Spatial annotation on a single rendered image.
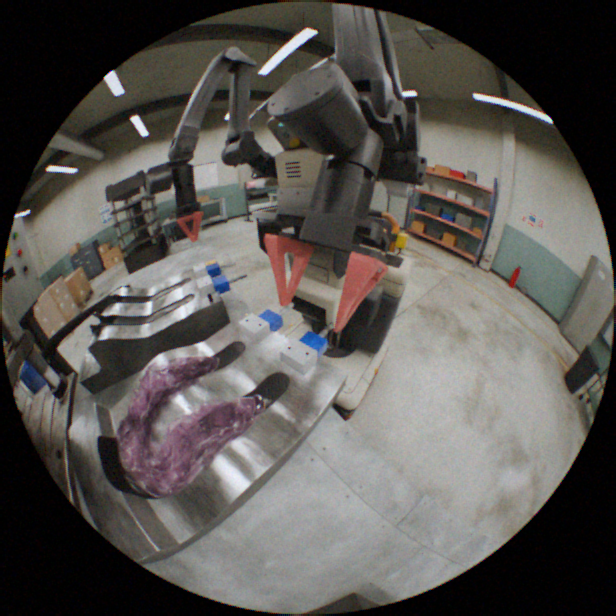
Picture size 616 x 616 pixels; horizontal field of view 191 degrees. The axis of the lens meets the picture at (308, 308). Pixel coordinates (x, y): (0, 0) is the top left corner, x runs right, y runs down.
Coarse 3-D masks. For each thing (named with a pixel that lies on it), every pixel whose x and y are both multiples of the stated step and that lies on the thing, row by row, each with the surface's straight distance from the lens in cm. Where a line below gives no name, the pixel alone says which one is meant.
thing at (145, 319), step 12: (168, 288) 61; (108, 300) 62; (120, 300) 65; (132, 300) 62; (144, 300) 62; (180, 300) 50; (96, 312) 60; (156, 312) 52; (168, 312) 48; (108, 324) 52; (120, 324) 52; (132, 324) 51
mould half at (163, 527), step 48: (240, 336) 37; (240, 384) 30; (336, 384) 30; (96, 432) 39; (288, 432) 26; (96, 480) 38; (192, 480) 27; (240, 480) 23; (144, 528) 31; (192, 528) 30
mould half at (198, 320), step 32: (128, 288) 69; (160, 288) 64; (192, 288) 52; (160, 320) 48; (192, 320) 44; (224, 320) 46; (96, 352) 53; (128, 352) 50; (160, 352) 49; (96, 384) 62
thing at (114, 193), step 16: (144, 176) 439; (112, 192) 455; (128, 192) 451; (144, 192) 438; (112, 208) 459; (128, 208) 514; (144, 208) 436; (144, 224) 464; (144, 240) 440; (160, 240) 471; (128, 256) 460; (144, 256) 446; (160, 256) 440; (128, 272) 468
